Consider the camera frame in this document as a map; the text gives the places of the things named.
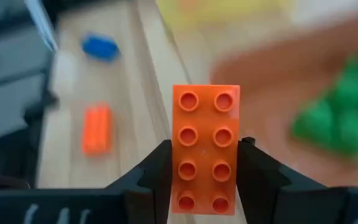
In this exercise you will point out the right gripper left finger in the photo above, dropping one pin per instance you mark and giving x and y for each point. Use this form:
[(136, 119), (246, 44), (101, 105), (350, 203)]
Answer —
[(148, 199)]

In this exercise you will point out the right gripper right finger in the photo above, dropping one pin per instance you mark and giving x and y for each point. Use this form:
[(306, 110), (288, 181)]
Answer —
[(269, 202)]

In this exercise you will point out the orange toy brick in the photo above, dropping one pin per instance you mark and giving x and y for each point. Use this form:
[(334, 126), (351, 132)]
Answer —
[(205, 149), (96, 130)]

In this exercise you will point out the blue toy brick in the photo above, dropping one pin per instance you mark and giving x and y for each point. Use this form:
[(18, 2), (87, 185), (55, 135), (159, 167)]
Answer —
[(99, 46)]

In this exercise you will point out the orange plastic bin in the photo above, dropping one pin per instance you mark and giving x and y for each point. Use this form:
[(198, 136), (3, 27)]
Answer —
[(259, 109)]

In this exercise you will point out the silver aluminium bar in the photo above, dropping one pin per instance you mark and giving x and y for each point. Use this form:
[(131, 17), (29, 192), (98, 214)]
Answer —
[(62, 73)]

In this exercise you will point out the yellow translucent bin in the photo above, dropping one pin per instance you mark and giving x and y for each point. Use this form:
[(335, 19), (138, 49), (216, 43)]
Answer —
[(222, 12)]

